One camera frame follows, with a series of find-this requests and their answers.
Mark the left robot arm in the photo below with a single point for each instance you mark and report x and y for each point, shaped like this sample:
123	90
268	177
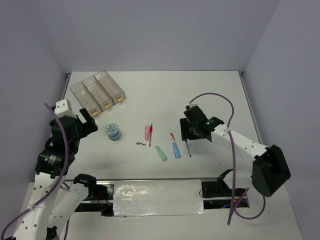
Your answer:
44	219

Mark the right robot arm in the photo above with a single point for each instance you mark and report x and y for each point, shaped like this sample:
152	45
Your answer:
269	167

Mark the blue gel pen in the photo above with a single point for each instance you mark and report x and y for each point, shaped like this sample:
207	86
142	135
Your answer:
188	148

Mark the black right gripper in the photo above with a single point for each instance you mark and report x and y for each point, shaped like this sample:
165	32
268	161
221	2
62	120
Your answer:
185	133

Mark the blue ink jar left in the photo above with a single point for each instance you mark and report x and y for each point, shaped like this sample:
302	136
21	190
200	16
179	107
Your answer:
113	132

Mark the red gel pen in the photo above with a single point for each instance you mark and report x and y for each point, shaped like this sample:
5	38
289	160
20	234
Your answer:
150	135

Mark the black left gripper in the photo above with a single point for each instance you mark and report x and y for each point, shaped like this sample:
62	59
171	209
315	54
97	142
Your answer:
90	126

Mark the green correction tape case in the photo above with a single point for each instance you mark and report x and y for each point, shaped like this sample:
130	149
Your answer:
161	154

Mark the blue correction tape case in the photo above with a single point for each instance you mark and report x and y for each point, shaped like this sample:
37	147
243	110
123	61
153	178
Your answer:
176	150

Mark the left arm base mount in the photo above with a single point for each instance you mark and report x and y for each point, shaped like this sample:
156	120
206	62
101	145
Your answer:
100	196

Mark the silver tape sheet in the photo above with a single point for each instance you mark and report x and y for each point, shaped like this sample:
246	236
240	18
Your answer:
157	198

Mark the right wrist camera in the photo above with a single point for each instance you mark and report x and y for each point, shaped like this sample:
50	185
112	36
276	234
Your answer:
191	107

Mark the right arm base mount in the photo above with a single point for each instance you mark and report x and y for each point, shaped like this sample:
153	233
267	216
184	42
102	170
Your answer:
216	194

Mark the clear three-compartment organizer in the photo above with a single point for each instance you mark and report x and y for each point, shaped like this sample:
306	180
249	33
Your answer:
98	92

